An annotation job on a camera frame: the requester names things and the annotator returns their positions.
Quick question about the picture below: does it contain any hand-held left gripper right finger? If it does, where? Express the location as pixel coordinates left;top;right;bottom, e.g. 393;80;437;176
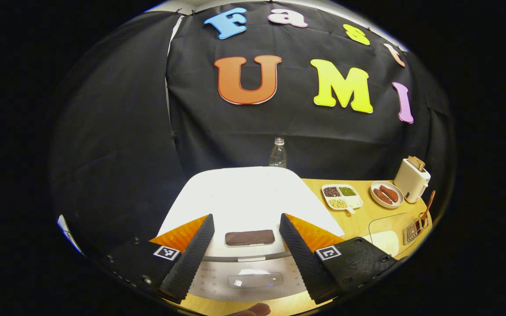
279;213;398;304

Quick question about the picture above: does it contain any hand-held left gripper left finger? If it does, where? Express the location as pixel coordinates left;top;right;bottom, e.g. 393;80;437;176
99;214;215;303

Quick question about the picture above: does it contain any white rice cooker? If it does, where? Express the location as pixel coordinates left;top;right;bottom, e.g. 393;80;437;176
156;166;346;302

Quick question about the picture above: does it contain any metal mesh chopstick holder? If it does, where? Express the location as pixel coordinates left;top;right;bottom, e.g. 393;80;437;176
404;218;429;245

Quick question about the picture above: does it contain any brown wooden spoon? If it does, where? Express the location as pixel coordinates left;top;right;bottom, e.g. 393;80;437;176
419;190;436;229

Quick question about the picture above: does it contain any white divided grain dish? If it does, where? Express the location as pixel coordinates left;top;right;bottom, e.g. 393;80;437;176
322;184;364;214

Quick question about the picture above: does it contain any round white plate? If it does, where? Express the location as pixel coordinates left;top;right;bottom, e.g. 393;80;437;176
370;181;405;208

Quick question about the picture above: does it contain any clear plastic box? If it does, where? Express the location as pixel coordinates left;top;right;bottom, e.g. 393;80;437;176
369;213;419;259

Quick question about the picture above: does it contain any red sausage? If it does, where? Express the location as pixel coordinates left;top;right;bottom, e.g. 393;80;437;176
373;188;393;205
380;185;399;203

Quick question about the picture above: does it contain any clear plastic water bottle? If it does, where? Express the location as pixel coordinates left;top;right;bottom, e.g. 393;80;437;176
269;137;287;169

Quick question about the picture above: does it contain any white side desk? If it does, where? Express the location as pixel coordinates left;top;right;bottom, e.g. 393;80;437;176
58;214;82;255

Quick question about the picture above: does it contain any white toaster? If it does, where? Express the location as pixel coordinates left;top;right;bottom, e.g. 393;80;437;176
394;158;431;203

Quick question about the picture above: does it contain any black backdrop cloth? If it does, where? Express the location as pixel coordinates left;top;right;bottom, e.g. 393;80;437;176
49;0;455;259

